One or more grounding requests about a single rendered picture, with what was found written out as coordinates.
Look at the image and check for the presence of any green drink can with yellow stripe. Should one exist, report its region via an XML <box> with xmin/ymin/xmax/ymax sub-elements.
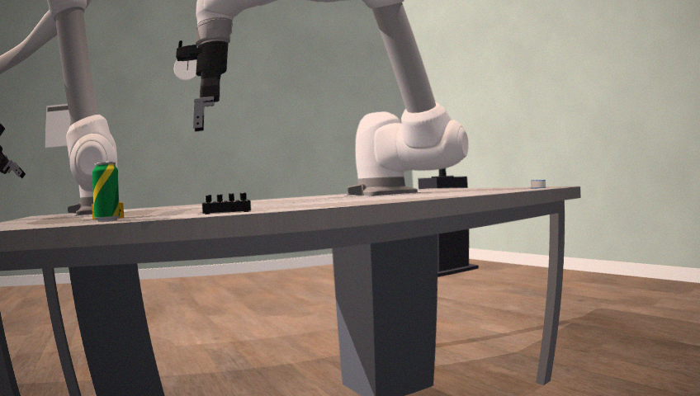
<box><xmin>92</xmin><ymin>162</ymin><xmax>120</xmax><ymax>222</ymax></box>

